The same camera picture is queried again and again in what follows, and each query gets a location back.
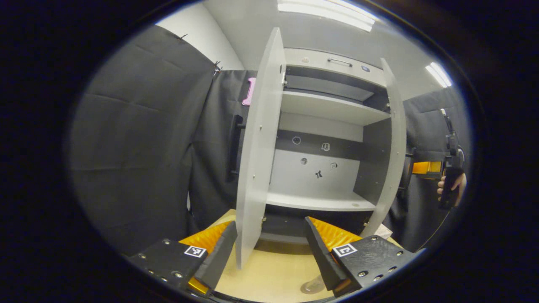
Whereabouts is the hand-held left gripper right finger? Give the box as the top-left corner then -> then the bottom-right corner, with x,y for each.
304,217 -> 417,297

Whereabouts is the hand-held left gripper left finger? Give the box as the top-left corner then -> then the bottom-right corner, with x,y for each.
126,220 -> 238,297

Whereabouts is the white cabinet door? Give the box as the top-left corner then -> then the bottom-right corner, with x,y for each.
360,58 -> 408,238
235,27 -> 287,270

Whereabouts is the white cabinet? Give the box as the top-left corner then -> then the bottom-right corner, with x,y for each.
276,48 -> 390,245

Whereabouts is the long ceiling light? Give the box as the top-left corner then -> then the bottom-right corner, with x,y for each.
277,0 -> 376,32
424,62 -> 453,88

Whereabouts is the thin black cable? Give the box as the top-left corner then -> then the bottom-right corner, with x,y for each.
416,210 -> 451,252

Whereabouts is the black door handle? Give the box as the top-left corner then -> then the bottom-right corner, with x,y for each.
229,114 -> 245,181

